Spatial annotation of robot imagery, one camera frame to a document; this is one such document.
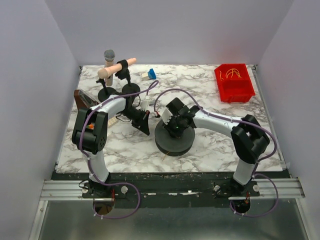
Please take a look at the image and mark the black cable spool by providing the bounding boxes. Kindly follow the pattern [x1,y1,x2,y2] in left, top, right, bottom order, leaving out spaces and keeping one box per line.
[154,120,195,157]

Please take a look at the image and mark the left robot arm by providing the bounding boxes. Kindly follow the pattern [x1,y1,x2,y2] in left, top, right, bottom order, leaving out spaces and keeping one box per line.
[71,93,150,190]

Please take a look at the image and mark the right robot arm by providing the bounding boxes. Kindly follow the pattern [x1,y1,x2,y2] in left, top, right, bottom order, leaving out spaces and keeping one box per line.
[160,97,270,186]

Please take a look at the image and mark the white toy brick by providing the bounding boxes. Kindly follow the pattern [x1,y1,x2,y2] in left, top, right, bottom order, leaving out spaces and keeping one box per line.
[107,116,118,128]

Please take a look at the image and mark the blue and white block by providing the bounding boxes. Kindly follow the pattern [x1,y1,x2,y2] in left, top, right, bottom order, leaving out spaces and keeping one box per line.
[141,68,157,81]

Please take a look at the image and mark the orange curved track piece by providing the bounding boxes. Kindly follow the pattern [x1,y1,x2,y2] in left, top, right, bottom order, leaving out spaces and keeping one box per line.
[86,123,95,130]

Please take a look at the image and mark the pink wooden microphone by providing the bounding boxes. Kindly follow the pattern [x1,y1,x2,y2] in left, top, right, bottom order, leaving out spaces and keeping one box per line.
[97,58,137,79]

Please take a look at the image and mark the brown wooden metronome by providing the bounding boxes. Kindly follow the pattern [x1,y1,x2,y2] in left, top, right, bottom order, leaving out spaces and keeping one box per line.
[73,89,99,109]

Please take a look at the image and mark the red plastic bin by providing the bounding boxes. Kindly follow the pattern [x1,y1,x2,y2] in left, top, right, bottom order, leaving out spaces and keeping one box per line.
[214,63,256,103]

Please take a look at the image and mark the grey mesh microphone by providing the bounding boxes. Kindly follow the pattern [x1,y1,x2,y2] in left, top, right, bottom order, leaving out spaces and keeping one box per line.
[103,49,116,86]

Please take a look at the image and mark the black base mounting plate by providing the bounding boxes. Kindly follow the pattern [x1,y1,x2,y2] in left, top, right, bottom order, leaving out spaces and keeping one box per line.
[82,172,260,209]

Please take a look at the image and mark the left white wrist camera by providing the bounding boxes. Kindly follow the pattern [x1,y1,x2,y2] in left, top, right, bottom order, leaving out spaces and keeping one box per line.
[140,99,149,112]

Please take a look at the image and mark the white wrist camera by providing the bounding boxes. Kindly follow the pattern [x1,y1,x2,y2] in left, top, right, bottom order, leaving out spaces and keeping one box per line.
[155,107,173,126]
[140,99,149,112]

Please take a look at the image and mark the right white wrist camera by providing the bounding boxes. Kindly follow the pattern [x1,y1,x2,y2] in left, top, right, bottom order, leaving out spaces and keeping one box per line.
[155,107,173,126]

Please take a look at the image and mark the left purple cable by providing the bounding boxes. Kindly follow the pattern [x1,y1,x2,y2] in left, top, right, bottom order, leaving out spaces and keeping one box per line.
[78,79,160,221]

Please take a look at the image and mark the yellow cables in bin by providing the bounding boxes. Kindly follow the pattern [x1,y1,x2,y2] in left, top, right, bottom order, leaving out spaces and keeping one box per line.
[218,68,245,81]

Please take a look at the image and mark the aluminium frame rail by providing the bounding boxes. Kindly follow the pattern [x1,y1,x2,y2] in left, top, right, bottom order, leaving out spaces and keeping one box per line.
[40,178,305,202]

